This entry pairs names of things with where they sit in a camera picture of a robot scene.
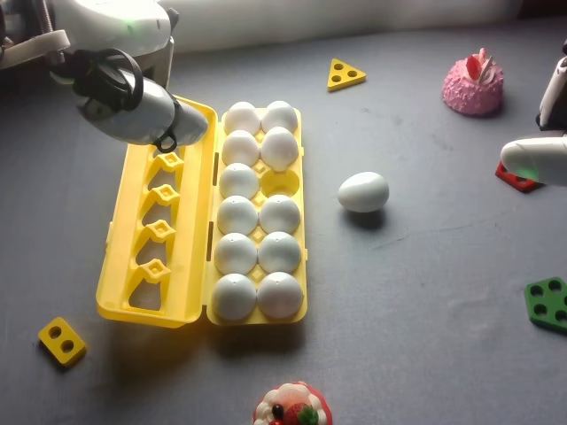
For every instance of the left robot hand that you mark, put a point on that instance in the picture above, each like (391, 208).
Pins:
(133, 115)

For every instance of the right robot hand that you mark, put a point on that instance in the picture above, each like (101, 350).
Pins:
(540, 155)

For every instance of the yellow egg carton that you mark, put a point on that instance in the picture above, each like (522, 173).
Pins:
(195, 221)

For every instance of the white toy egg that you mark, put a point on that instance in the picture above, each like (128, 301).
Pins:
(240, 148)
(279, 148)
(363, 192)
(280, 295)
(241, 117)
(236, 252)
(237, 214)
(235, 295)
(279, 214)
(280, 251)
(279, 116)
(239, 181)

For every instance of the red pentagon block with holes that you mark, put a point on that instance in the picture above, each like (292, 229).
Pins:
(525, 186)

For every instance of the pink toy cake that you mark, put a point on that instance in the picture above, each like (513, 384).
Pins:
(465, 93)

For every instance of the green pentagon block with holes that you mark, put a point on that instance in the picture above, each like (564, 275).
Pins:
(549, 300)

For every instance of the white backdrop sheet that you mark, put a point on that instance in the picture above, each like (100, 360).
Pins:
(310, 22)

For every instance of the yellow triangle block with holes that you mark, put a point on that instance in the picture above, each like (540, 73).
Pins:
(345, 73)

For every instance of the yellow rectangle block with holes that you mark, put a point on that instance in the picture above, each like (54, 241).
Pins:
(53, 352)

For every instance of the red strawberry toy cake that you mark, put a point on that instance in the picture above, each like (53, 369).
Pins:
(288, 398)

